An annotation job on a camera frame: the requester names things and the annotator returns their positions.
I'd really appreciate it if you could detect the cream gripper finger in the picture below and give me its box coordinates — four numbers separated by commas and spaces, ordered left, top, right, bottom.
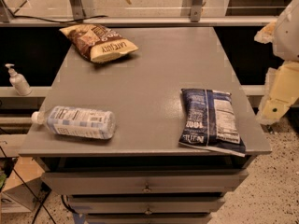
256, 61, 299, 125
254, 21, 276, 44

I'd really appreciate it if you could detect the brown chip bag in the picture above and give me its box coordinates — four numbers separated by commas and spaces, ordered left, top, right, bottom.
61, 24, 138, 63

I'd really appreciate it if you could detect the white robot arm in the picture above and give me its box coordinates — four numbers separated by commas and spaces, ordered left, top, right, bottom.
254, 0, 299, 125

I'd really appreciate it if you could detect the dark blue chip bag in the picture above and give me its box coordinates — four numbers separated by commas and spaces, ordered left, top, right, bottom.
179, 89, 246, 157

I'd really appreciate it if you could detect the blue plastic bottle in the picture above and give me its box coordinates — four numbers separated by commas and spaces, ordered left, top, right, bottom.
31, 105, 116, 140

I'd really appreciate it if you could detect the white pump dispenser bottle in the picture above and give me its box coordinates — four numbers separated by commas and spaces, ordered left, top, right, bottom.
6, 63, 32, 96

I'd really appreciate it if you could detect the top grey drawer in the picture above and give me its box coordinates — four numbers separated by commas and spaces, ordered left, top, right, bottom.
41, 169, 249, 195

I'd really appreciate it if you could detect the grey drawer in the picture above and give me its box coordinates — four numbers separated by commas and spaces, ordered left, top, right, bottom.
86, 214, 212, 224
41, 169, 249, 195
69, 195, 224, 215

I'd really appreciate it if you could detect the middle grey drawer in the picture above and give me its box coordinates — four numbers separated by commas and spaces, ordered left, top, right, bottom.
69, 195, 224, 215

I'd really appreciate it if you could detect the grey drawer cabinet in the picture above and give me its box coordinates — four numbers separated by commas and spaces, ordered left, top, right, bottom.
18, 26, 273, 224

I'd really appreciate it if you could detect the bottom grey drawer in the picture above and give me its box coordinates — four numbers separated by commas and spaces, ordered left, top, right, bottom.
86, 214, 212, 224

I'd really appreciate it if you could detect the cardboard box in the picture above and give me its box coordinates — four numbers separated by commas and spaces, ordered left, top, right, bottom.
1, 157, 44, 214

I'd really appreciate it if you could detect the right metal bracket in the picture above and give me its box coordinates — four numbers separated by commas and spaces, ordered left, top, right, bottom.
190, 0, 204, 22

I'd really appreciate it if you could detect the metal bracket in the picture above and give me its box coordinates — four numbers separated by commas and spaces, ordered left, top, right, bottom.
190, 0, 204, 22
69, 0, 94, 20

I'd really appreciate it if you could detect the left metal bracket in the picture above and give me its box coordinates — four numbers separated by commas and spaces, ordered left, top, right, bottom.
69, 0, 94, 20

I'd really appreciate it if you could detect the black cable on shelf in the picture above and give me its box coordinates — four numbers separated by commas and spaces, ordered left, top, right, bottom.
0, 0, 108, 24

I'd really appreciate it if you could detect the black cable on floor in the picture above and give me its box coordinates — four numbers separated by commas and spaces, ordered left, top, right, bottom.
0, 147, 58, 224

